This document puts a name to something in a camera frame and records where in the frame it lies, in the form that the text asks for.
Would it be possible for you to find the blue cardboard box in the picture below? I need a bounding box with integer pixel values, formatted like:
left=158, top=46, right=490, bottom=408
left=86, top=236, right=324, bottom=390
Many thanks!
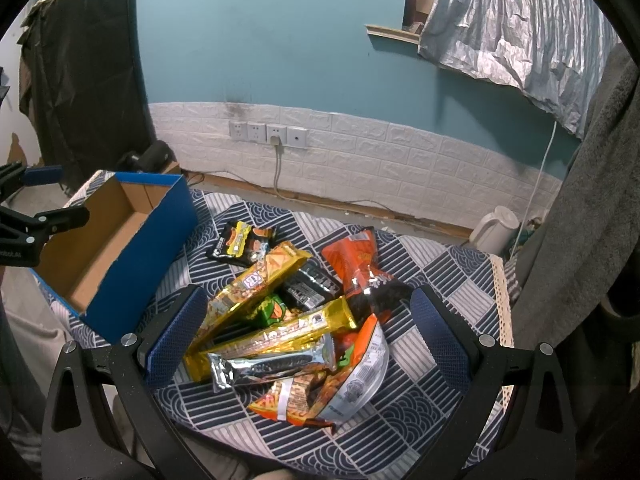
left=35, top=170, right=198, bottom=344

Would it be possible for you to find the silver foil snack bar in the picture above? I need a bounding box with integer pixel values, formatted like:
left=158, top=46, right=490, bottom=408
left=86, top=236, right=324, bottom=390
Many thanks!
left=207, top=334, right=336, bottom=392

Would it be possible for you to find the green snack bag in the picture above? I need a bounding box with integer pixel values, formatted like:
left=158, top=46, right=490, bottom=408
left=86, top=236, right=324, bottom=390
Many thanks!
left=247, top=294, right=293, bottom=328

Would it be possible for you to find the orange white-back snack bag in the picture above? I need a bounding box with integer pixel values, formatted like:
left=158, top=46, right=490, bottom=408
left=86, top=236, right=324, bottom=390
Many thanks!
left=305, top=314, right=390, bottom=426

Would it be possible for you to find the black yellow snack bag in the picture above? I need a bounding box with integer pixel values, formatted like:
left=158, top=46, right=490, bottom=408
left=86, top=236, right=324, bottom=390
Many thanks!
left=205, top=220, right=277, bottom=268

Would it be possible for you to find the long gold snack pack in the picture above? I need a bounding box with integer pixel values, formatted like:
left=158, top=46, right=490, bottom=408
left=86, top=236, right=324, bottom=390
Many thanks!
left=182, top=297, right=357, bottom=382
left=186, top=240, right=311, bottom=353

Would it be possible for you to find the orange black chip bag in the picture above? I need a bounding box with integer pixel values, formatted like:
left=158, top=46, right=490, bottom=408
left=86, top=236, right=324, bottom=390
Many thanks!
left=321, top=228, right=412, bottom=325

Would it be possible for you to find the black white-text snack bag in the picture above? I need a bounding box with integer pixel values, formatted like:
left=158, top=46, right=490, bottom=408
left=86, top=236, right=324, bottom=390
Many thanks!
left=276, top=259, right=343, bottom=312

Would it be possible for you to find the orange yellow striped snack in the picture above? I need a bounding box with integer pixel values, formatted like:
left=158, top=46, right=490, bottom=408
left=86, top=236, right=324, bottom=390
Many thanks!
left=248, top=370, right=328, bottom=427

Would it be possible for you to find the black hanging cloth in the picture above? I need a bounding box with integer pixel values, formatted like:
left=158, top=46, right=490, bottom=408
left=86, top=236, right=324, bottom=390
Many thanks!
left=17, top=0, right=152, bottom=190

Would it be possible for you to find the navy white patterned tablecloth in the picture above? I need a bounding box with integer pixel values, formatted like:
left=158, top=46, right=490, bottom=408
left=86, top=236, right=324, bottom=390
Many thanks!
left=37, top=169, right=522, bottom=480

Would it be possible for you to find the black round speaker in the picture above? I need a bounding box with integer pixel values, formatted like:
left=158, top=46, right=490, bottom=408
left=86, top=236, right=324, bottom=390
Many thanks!
left=116, top=140, right=175, bottom=174

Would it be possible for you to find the white electric kettle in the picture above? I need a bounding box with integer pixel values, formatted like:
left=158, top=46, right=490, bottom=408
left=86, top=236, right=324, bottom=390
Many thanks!
left=469, top=206, right=520, bottom=255

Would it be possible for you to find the grey hanging towel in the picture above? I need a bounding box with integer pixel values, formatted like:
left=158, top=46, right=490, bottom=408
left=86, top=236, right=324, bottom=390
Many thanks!
left=512, top=44, right=639, bottom=349

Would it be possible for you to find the wooden window sill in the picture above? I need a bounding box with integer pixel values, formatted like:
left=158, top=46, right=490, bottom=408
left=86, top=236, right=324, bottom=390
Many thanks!
left=364, top=24, right=420, bottom=46

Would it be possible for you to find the silver foil curtain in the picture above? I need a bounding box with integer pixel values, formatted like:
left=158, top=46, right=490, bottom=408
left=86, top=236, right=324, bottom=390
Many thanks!
left=418, top=0, right=620, bottom=139

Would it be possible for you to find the white thin cord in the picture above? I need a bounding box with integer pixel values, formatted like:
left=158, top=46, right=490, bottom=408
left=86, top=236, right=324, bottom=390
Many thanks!
left=508, top=119, right=559, bottom=261

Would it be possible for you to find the grey plug cable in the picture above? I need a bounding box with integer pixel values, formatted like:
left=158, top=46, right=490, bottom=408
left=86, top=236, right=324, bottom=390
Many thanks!
left=269, top=135, right=284, bottom=196

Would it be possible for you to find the white wall socket strip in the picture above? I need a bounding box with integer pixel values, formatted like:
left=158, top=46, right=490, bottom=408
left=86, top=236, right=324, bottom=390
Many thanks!
left=228, top=120, right=308, bottom=148

